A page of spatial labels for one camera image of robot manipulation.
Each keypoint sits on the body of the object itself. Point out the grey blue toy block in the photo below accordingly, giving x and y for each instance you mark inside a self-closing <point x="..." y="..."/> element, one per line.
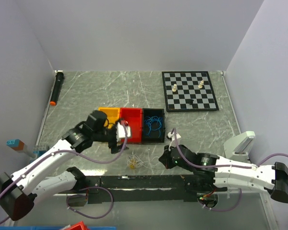
<point x="38" y="151"/>

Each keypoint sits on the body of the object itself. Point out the yellow plastic bin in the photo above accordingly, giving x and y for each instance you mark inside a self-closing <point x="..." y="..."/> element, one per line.
<point x="113" y="113"/>

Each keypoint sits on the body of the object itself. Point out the black marker orange cap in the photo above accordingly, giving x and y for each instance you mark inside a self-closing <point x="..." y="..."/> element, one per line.
<point x="59" y="79"/>

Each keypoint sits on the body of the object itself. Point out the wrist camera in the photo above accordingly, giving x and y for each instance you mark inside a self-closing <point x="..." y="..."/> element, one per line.
<point x="171" y="136"/>
<point x="123" y="130"/>

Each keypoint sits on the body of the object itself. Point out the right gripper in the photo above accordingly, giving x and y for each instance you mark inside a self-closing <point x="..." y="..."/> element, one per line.
<point x="165" y="158"/>

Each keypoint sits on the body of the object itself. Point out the red plastic bin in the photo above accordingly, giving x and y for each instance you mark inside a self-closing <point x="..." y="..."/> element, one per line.
<point x="133" y="116"/>

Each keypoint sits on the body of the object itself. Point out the blue brown toy block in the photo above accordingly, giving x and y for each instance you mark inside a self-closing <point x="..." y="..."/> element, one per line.
<point x="18" y="146"/>

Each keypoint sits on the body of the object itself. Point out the red bin at bottom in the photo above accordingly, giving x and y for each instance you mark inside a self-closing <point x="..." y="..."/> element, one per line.
<point x="78" y="226"/>

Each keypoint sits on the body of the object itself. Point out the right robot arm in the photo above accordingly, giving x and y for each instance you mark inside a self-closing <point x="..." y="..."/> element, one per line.
<point x="212" y="172"/>

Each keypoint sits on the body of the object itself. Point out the aluminium rail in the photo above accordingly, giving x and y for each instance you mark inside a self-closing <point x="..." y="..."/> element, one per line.
<point x="246" y="191"/>

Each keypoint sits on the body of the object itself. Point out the white chess piece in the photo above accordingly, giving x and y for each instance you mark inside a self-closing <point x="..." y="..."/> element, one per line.
<point x="201" y="84"/>
<point x="174" y="88"/>

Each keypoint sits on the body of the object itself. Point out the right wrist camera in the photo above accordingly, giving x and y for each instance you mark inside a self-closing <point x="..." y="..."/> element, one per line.
<point x="171" y="136"/>

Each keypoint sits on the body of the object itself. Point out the grey white stand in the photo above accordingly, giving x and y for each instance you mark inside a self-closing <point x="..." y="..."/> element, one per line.
<point x="238" y="147"/>

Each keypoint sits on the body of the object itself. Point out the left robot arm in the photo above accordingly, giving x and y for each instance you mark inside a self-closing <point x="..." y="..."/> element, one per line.
<point x="21" y="190"/>

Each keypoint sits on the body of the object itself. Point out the white chess piece right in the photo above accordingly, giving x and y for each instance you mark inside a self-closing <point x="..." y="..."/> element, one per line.
<point x="201" y="84"/>

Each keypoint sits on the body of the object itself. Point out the white chess piece left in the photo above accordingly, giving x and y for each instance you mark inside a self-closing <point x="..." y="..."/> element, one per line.
<point x="174" y="88"/>

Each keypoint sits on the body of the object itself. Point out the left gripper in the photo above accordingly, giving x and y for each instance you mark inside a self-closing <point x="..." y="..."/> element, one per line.
<point x="113" y="145"/>

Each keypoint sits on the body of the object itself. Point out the black plastic bin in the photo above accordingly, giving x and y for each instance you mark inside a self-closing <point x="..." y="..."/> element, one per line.
<point x="153" y="121"/>

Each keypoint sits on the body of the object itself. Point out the chessboard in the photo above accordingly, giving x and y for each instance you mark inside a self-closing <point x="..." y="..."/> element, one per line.
<point x="204" y="99"/>

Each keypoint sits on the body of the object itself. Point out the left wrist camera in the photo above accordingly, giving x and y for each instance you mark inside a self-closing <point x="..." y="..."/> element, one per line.
<point x="123" y="130"/>

